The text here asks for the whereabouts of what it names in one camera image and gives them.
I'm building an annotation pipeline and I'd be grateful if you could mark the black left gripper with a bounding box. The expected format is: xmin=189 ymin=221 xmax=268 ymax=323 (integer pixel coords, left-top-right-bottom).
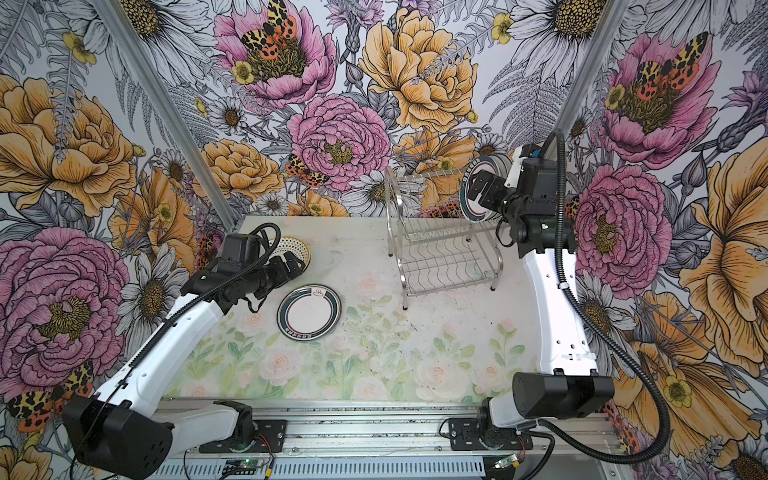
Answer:
xmin=244 ymin=252 xmax=305 ymax=300

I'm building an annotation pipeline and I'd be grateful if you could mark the green rim plate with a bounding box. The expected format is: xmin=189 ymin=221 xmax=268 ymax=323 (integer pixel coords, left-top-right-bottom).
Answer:
xmin=277 ymin=284 xmax=342 ymax=342
xmin=458 ymin=154 xmax=511 ymax=223

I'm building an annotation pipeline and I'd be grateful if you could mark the yellow rim dotted plate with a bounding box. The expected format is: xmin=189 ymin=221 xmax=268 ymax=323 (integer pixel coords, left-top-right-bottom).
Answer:
xmin=272 ymin=236 xmax=311 ymax=270

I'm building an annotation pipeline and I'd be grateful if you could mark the chrome wire dish rack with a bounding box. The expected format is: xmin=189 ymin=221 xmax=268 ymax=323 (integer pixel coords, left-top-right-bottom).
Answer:
xmin=384 ymin=168 xmax=504 ymax=310

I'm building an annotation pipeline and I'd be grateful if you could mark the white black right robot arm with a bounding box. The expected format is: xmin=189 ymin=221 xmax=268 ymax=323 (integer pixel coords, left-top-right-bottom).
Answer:
xmin=468 ymin=144 xmax=614 ymax=449

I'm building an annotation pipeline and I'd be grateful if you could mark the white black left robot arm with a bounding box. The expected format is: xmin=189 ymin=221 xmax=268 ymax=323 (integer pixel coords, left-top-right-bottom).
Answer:
xmin=62 ymin=222 xmax=306 ymax=479

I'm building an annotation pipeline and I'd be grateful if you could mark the small green circuit board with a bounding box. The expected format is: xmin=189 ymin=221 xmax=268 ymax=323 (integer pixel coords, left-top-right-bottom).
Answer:
xmin=222 ymin=458 xmax=263 ymax=478

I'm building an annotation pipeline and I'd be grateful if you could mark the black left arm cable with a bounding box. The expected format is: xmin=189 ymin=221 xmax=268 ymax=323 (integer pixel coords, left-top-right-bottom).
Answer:
xmin=68 ymin=223 xmax=283 ymax=480

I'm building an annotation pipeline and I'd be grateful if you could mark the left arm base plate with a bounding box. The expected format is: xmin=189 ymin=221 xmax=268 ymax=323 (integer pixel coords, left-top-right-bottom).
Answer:
xmin=198 ymin=419 xmax=288 ymax=454

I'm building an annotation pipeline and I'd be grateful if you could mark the aluminium mounting rail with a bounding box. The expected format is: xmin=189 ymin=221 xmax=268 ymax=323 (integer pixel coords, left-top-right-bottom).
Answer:
xmin=146 ymin=405 xmax=631 ymax=479

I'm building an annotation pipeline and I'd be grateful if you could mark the right aluminium corner post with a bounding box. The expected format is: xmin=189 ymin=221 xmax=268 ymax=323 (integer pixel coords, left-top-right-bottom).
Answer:
xmin=555 ymin=0 xmax=630 ymax=134

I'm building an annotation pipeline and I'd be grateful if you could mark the aluminium corner post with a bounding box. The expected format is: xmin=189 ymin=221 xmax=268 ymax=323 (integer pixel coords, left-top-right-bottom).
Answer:
xmin=555 ymin=0 xmax=630 ymax=134
xmin=94 ymin=1 xmax=239 ymax=233

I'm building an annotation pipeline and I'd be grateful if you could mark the black corrugated right cable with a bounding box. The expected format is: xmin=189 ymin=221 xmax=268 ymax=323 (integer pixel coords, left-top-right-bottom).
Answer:
xmin=539 ymin=128 xmax=671 ymax=480

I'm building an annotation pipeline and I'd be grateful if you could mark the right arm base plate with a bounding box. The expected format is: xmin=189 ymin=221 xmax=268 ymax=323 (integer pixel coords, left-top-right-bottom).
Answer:
xmin=439 ymin=417 xmax=533 ymax=452

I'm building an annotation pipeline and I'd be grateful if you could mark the left aluminium corner post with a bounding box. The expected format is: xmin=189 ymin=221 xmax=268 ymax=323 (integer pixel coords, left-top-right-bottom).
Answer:
xmin=94 ymin=1 xmax=239 ymax=233

